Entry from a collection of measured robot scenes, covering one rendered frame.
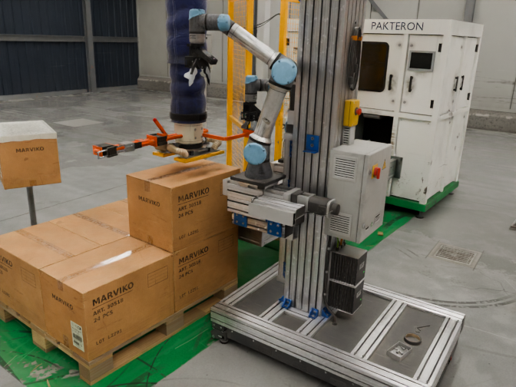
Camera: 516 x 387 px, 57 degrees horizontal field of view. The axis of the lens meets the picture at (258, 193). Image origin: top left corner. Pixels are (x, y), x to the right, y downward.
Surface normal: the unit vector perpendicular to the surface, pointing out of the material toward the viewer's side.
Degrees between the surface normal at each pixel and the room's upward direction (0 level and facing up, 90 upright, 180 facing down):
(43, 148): 90
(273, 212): 90
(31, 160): 90
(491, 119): 90
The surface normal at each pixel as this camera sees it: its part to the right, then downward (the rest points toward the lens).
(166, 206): -0.61, 0.23
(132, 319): 0.79, 0.22
